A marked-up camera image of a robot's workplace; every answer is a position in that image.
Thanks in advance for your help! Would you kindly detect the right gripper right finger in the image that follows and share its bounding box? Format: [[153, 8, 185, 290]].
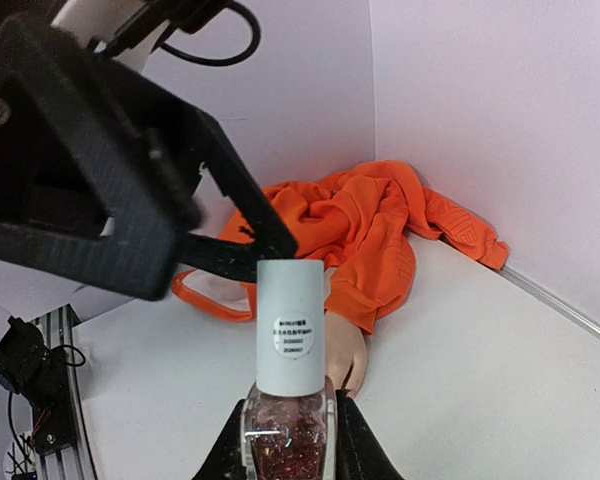
[[335, 390, 403, 480]]

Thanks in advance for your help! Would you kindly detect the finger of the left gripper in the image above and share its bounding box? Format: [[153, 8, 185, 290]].
[[174, 229, 259, 283], [204, 144, 298, 259]]

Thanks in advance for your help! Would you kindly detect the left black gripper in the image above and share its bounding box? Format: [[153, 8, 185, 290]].
[[0, 14, 230, 300]]

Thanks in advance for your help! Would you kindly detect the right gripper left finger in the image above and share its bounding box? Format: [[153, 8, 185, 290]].
[[193, 400, 247, 480]]

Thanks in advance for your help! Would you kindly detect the nail polish bottle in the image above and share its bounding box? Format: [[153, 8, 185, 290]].
[[240, 380, 337, 480]]

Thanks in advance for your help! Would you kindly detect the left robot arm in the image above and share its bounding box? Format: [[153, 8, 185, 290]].
[[0, 1, 298, 300]]

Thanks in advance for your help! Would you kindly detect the mannequin hand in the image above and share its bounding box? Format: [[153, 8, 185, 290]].
[[325, 311, 368, 398]]

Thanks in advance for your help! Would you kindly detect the orange hoodie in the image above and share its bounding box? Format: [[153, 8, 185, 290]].
[[172, 159, 511, 337]]

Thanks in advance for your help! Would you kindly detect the black left camera cable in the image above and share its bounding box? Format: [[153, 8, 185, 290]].
[[157, 0, 264, 69]]

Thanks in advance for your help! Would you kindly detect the aluminium front rail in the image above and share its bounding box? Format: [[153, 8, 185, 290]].
[[31, 305, 98, 480]]

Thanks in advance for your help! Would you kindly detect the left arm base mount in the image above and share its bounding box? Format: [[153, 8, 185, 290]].
[[0, 316, 52, 479]]

